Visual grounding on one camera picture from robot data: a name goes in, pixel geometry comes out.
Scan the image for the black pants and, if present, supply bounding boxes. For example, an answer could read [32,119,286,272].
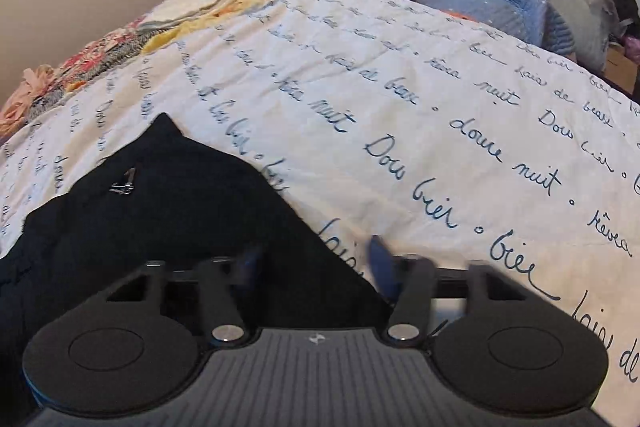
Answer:
[1,115,390,426]

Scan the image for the white script-print duvet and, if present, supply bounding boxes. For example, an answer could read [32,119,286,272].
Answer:
[1,0,639,426]

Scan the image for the folded fabrics stack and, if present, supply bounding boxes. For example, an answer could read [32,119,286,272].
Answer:
[1,0,274,141]

